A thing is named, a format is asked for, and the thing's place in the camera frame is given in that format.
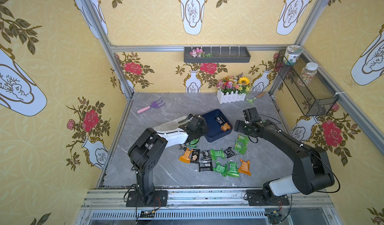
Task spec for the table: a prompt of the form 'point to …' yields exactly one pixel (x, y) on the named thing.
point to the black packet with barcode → (205, 166)
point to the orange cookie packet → (186, 157)
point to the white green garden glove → (173, 124)
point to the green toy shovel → (251, 100)
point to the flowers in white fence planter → (232, 89)
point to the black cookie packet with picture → (195, 156)
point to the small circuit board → (147, 214)
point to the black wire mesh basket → (313, 95)
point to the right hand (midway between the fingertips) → (243, 126)
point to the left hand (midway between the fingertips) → (202, 126)
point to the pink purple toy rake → (154, 104)
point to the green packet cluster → (241, 144)
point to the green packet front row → (221, 169)
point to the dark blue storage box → (218, 125)
